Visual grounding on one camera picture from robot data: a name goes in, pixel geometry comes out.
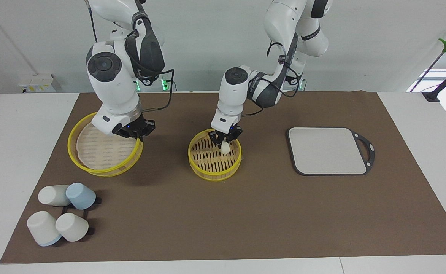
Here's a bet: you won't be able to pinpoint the yellow steamer tier white liner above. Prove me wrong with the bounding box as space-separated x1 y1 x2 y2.
67 112 144 178

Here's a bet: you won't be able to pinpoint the yellow slatted steamer basket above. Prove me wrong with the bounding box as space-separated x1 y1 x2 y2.
188 129 242 182

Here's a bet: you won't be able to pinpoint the brown table mat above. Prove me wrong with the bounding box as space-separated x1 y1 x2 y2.
0 91 446 264

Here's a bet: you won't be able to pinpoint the light blue plastic cup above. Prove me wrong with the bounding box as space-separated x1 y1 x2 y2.
66 183 97 210

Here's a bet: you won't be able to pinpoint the white cutting board grey rim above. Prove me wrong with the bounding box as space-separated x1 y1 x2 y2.
287 127 376 176

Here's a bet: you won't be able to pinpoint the black cup rack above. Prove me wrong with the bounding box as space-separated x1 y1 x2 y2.
57 196 102 236

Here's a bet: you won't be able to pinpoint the white plastic cup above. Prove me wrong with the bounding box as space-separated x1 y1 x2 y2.
55 213 89 242
27 211 62 247
38 185 71 207

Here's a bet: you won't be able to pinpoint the white box yellow labels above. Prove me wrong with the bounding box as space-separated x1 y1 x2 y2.
17 73 62 93

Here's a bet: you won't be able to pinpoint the black pole with clamp base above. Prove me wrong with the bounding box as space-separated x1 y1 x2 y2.
422 61 446 102

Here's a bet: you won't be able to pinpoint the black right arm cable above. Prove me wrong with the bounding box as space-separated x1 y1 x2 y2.
142 68 175 113

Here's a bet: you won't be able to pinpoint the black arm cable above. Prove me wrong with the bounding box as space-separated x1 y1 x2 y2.
142 68 175 113
241 40 305 116

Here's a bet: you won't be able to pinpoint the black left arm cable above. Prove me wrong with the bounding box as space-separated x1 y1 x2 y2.
241 40 305 116

